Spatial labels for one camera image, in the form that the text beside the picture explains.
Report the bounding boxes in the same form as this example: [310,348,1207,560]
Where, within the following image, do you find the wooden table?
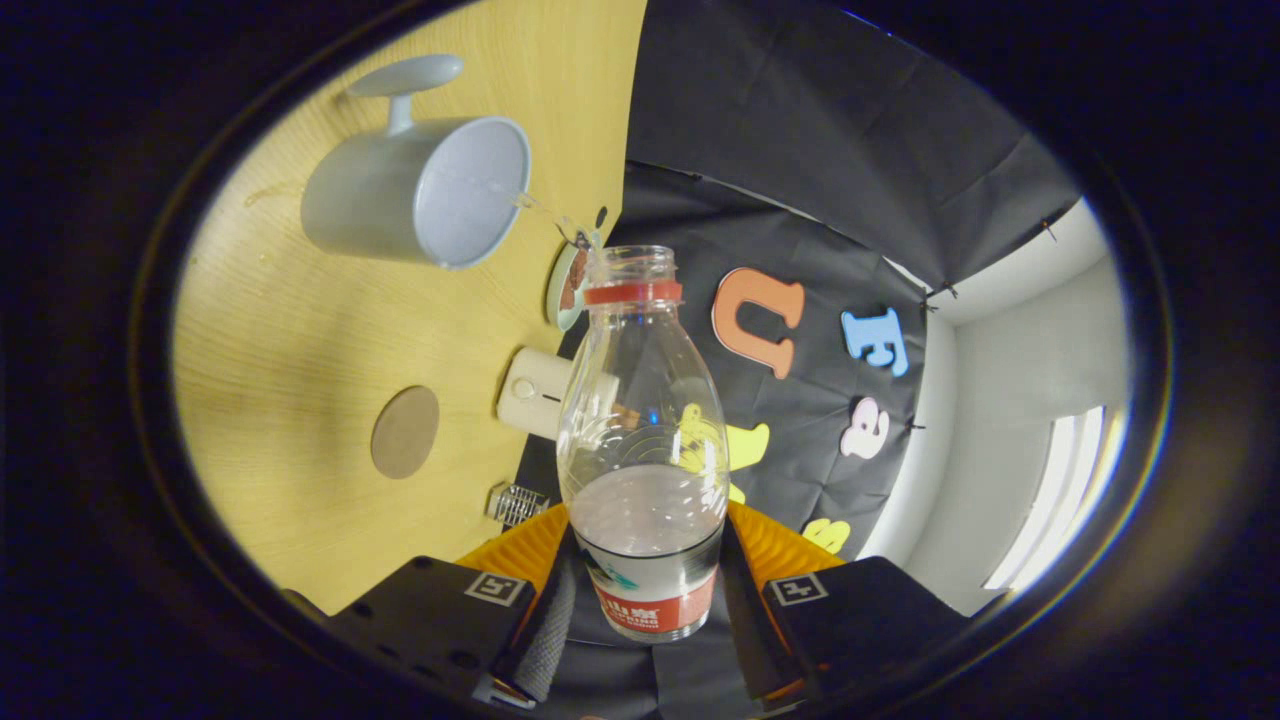
[172,0,649,616]

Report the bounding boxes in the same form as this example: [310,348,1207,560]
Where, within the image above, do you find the white toaster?
[496,346,576,441]

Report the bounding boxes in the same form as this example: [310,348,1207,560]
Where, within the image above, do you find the metal wire utensil holder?
[487,483,551,529]

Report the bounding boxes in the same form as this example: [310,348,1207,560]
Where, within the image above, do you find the clear plastic juice bottle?
[556,244,731,643]

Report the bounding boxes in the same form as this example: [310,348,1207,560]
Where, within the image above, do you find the round brown coaster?
[370,385,441,480]

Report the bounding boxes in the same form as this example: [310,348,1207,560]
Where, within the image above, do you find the large ceiling light panel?
[985,405,1126,591]

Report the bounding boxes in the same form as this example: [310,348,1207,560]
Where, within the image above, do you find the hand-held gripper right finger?
[722,500,971,713]

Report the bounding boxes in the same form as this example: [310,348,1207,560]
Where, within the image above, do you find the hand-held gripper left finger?
[325,503,576,711]

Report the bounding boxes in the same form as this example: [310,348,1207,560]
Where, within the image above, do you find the brown food piece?
[560,250,591,311]

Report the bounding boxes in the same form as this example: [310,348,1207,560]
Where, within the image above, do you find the pale green plate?
[545,240,601,332]

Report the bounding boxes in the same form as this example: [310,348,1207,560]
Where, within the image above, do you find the pale grey cup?
[300,53,532,271]

